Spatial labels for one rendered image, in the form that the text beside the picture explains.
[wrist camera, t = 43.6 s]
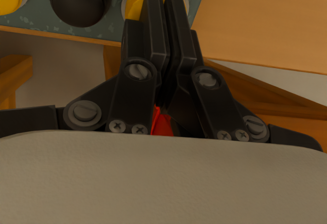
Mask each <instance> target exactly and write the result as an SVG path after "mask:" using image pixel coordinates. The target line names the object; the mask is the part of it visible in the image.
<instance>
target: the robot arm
mask: <svg viewBox="0 0 327 224"><path fill-rule="evenodd" d="M154 104H156V107H160V114H166V115H169V116H170V117H171V119H170V126H171V129H172V132H173V136H161V135H151V126H152V117H153V108H154ZM0 224H327V154H326V153H324V152H323V149H322V147H321V145H320V144H319V143H318V141H317V140H315V139H314V138H313V137H311V136H309V135H307V134H303V133H300V132H296V131H292V130H289V129H286V128H282V127H279V126H276V125H272V124H268V125H266V124H265V122H264V121H263V120H262V119H261V118H259V117H258V116H257V115H255V114H254V113H253V112H251V111H250V110H249V109H247V108H246V107H245V106H243V105H242V104H241V103H239V102H238V101H237V100H235V99H234V98H233V96H232V94H231V92H230V90H229V88H228V86H227V84H226V81H225V79H224V77H223V76H222V74H221V73H219V72H218V71H217V70H215V69H214V68H211V67H208V66H205V65H204V61H203V57H202V53H201V49H200V44H199V40H198V36H197V32H196V31H195V30H192V29H190V26H189V22H188V17H187V13H186V8H185V4H184V0H165V1H164V3H163V0H144V1H143V5H142V9H141V14H140V18H139V21H138V20H132V19H126V20H125V24H124V29H123V35H122V42H121V65H120V68H119V72H118V74H117V75H115V76H113V77H112V78H110V79H108V80H106V81H105V82H103V83H101V84H100V85H98V86H96V87H95V88H93V89H91V90H89V91H88V92H86V93H84V94H83V95H81V96H79V97H78V98H76V99H74V100H72V101H71V102H70V103H68V104H67V105H66V106H65V107H59V108H56V107H55V105H48V106H38V107H27V108H17V109H6V110H0Z"/></svg>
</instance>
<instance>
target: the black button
mask: <svg viewBox="0 0 327 224"><path fill-rule="evenodd" d="M50 4H51V7H52V9H53V11H54V12H55V14H56V15H57V16H58V17H59V18H60V19H61V20H62V21H63V22H64V23H66V24H68V25H70V26H73V27H78V28H86V27H90V26H93V25H95V24H97V23H98V22H99V21H100V20H101V19H102V18H103V17H104V15H105V13H106V9H107V0H50Z"/></svg>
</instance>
